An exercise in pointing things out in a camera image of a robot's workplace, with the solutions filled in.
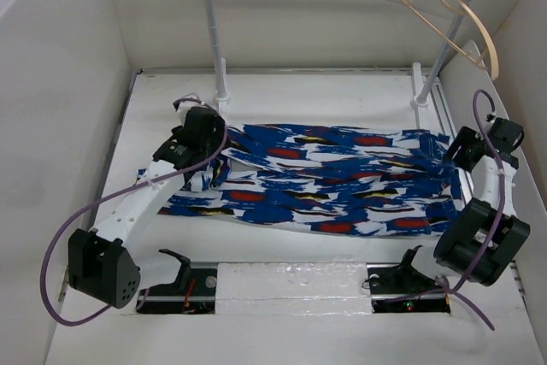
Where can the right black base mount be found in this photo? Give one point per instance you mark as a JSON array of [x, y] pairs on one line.
[[400, 288]]

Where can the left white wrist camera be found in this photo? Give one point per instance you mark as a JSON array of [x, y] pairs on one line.
[[194, 98]]

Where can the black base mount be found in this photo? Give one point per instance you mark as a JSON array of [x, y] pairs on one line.
[[400, 288], [173, 284]]

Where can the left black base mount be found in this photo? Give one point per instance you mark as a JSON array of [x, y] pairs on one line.
[[173, 284]]

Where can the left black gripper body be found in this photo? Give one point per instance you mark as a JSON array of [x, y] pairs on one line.
[[214, 144]]

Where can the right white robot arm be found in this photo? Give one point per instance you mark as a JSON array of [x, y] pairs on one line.
[[484, 237]]

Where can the blue patterned trousers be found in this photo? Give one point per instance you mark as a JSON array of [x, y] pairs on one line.
[[336, 180]]

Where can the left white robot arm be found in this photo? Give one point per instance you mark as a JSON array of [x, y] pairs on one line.
[[100, 263]]

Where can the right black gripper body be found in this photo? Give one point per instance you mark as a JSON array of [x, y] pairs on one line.
[[467, 138]]

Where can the wooden clothes hanger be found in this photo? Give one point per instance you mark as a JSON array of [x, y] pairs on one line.
[[486, 61]]

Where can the aluminium rail right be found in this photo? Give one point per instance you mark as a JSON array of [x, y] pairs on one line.
[[449, 128]]

